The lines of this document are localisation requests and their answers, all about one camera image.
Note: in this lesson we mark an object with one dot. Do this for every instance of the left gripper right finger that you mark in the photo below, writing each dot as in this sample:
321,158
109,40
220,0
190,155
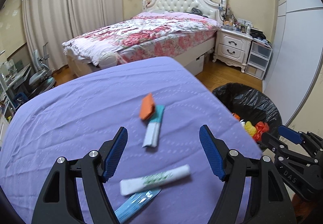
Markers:
268,201

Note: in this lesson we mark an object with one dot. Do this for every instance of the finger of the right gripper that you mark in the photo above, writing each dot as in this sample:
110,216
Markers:
290,134
274,144

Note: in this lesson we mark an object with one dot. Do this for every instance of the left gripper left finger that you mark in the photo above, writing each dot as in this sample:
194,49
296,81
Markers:
58,201

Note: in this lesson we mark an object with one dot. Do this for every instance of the orange plastic bag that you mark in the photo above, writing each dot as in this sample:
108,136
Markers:
261,127

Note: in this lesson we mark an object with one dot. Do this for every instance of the yellow foam fruit net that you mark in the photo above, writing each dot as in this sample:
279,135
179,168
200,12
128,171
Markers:
250,129

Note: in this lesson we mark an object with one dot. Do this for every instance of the orange foil snack wrapper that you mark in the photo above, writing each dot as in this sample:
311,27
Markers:
236,116

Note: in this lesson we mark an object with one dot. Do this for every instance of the white green tube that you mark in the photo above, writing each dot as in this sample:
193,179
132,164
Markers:
131,186

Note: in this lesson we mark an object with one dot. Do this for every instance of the teal white paper packet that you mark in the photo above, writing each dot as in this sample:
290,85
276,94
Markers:
153,127

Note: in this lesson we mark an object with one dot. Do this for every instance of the orange paper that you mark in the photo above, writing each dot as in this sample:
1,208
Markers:
147,107

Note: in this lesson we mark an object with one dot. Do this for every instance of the black lined trash bin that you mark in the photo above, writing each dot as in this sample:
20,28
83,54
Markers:
251,105

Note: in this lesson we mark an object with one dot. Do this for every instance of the light blue flat packet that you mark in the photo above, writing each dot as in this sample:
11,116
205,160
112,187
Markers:
134,204

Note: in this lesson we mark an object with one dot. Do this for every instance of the plastic drawer unit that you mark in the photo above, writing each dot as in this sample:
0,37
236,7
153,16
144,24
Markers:
258,59

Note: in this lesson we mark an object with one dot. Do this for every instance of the purple quilted bed cover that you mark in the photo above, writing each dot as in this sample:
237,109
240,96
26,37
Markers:
79,116

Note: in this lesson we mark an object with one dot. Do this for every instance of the white nightstand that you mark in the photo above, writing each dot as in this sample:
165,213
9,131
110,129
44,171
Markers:
232,48

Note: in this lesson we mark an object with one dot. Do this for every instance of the white storage box under bed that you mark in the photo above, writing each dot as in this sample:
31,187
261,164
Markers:
196,66

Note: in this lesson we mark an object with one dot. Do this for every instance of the grey green desk chair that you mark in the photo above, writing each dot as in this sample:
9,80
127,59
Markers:
42,80

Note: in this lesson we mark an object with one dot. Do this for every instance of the grey desk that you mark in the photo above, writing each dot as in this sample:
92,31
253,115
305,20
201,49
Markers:
12,84

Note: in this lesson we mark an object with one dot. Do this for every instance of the floral bedspread bed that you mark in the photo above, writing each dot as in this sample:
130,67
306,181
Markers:
179,35

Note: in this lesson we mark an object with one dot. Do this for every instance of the white tufted headboard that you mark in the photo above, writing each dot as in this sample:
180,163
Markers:
208,8

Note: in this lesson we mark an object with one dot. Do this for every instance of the beige curtain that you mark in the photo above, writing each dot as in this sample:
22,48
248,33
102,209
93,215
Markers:
51,22

